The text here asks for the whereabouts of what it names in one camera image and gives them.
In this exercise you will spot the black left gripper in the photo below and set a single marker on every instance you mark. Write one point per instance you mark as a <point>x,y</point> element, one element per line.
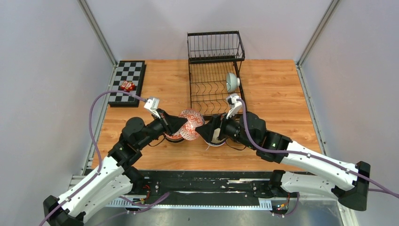
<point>168,122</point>

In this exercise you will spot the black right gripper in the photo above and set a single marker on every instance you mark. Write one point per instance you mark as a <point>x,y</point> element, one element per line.
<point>206,131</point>

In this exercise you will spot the beige interior bowl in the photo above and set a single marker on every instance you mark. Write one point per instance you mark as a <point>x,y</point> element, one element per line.
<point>216,134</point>

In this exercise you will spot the orange geometric pattern bowl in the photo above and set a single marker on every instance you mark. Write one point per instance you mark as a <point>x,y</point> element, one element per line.
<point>194,120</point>

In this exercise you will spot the teal dashed pattern bowl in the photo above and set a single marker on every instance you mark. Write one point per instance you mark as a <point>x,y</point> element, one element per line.
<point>232,82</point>

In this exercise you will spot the orange floral pattern bowl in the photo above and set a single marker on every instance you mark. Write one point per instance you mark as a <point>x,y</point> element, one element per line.
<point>175,137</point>

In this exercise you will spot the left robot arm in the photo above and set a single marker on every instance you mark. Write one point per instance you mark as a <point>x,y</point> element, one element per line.
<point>114,176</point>

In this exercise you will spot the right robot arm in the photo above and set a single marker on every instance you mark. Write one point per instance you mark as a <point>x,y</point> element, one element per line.
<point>345,182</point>

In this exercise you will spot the white blue striped bowl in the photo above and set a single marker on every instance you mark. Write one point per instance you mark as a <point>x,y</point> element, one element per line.
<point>215,144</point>

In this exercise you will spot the red owl toy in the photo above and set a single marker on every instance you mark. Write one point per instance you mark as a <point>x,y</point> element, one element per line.
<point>127,86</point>

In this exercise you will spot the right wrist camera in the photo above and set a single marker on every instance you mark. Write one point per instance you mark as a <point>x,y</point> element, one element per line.
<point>235,105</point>

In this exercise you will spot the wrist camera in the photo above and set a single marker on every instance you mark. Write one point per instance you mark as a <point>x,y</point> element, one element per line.
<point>235,105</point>
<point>151,105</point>

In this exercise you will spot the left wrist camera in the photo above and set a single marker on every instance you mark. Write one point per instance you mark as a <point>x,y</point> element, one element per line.
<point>151,105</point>

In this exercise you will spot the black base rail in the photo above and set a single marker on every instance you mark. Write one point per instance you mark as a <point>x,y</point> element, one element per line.
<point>217,188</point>

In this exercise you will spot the black wire dish rack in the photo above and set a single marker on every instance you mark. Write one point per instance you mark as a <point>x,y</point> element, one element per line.
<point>211,56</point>

